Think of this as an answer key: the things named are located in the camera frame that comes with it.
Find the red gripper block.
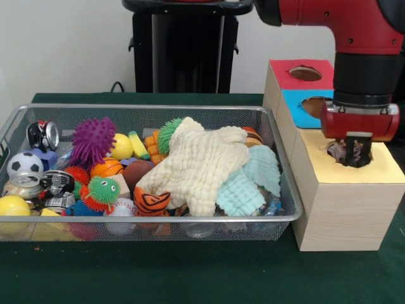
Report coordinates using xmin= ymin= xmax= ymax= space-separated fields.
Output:
xmin=319 ymin=103 xmax=401 ymax=168

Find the confetti print cloth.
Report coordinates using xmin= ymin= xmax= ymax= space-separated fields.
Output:
xmin=327 ymin=138 xmax=373 ymax=168

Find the light blue muslin cloth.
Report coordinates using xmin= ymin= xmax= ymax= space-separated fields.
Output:
xmin=216 ymin=146 xmax=282 ymax=217

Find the cream muslin cloth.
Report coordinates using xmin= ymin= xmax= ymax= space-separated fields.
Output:
xmin=137 ymin=116 xmax=250 ymax=217

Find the wooden box with three holes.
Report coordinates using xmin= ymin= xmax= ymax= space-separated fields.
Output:
xmin=263 ymin=59 xmax=405 ymax=253

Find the dark green table cloth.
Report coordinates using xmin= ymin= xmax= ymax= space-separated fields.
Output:
xmin=0 ymin=92 xmax=405 ymax=304

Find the orange tiger striped toy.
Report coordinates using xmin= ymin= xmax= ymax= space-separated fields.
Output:
xmin=133 ymin=186 xmax=171 ymax=217

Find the brown ball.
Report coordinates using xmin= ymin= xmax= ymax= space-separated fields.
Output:
xmin=122 ymin=160 xmax=155 ymax=191

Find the smooth yellow ball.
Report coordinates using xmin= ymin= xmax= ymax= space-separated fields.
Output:
xmin=110 ymin=132 xmax=135 ymax=161

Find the orange toy basketball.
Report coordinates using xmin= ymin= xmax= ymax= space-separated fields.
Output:
xmin=90 ymin=158 xmax=125 ymax=179

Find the green spiky monster toy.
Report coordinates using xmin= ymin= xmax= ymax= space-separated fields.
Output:
xmin=66 ymin=176 xmax=121 ymax=217

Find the purple spiky ball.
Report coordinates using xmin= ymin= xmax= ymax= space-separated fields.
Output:
xmin=69 ymin=116 xmax=118 ymax=166

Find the black and white soccer ball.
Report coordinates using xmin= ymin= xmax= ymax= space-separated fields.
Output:
xmin=6 ymin=152 xmax=44 ymax=180

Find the yellow tennis ball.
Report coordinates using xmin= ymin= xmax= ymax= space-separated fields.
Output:
xmin=0 ymin=195 xmax=32 ymax=217

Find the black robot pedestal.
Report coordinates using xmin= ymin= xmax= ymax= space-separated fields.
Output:
xmin=121 ymin=0 xmax=263 ymax=94

